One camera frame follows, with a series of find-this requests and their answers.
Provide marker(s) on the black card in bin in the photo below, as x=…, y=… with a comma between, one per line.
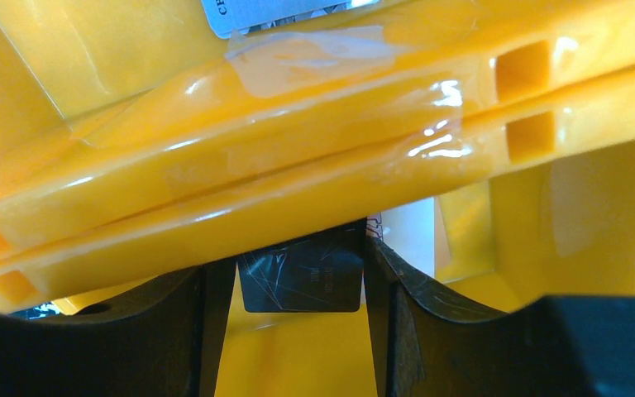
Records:
x=318, y=273

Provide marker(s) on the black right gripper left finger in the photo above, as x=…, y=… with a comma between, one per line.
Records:
x=162, y=338

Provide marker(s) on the yellow plastic triple bin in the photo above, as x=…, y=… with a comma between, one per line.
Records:
x=134, y=143

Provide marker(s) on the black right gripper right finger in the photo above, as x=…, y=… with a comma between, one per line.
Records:
x=429, y=340

